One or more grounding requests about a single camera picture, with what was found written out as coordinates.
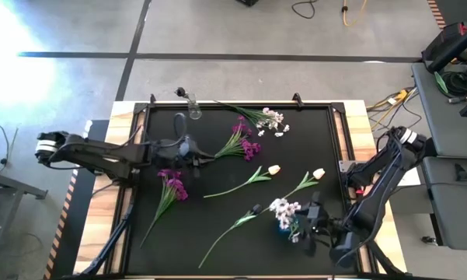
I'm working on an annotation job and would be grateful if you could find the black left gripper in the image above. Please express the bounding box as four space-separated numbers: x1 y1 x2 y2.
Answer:
152 135 217 169

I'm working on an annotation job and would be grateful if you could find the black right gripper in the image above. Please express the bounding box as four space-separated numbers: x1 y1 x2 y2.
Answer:
298 201 335 234

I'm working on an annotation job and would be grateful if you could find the purple flower bunch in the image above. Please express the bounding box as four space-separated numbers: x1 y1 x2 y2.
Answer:
139 169 190 249
213 115 262 163

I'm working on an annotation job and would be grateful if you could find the cream tulip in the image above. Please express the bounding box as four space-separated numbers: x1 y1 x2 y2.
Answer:
203 164 281 199
260 167 326 214

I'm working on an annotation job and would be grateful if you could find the dark purple tulip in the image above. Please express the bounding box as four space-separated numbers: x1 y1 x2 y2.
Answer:
197 203 263 269
174 86 193 104

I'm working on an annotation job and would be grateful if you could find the blue cut-glass vase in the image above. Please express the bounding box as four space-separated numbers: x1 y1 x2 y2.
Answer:
276 221 296 237

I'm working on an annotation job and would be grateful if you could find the clear glass vase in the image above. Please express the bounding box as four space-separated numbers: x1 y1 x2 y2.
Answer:
186 93 203 121

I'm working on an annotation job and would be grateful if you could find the black table mat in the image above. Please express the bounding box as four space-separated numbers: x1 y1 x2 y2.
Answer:
126 103 358 276

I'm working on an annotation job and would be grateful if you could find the white paper sheet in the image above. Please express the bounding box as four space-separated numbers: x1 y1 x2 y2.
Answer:
396 166 423 187

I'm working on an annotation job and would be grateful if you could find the grey bench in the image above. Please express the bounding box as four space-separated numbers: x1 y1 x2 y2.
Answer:
421 155 467 252

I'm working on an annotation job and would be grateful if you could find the grey side table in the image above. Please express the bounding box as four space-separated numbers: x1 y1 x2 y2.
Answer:
410 61 467 159

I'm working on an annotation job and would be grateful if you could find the grey metal stand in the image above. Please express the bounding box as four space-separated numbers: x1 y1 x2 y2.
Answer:
0 169 48 250

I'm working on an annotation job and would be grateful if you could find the black crate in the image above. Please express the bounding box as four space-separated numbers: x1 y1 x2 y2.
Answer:
421 21 467 63

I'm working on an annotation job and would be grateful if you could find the black pole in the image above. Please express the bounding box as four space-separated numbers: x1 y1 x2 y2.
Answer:
427 21 467 73

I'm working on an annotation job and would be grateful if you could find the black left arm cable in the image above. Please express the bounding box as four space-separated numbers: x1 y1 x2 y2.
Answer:
173 112 188 143

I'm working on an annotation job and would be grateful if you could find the black rig frame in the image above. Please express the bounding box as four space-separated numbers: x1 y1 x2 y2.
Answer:
58 93 409 280

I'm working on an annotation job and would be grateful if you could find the yellow cable bundle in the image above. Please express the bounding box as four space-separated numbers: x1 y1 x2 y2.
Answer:
367 87 423 133

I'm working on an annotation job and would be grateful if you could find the black floor cable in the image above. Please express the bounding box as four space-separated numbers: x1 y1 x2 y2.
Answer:
291 0 316 19

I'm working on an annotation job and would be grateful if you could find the yellow floor cable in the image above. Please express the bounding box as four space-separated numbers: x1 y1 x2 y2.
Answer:
341 0 368 27

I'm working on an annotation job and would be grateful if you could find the coiled black cable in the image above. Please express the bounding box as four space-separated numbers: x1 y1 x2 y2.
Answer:
441 72 467 96

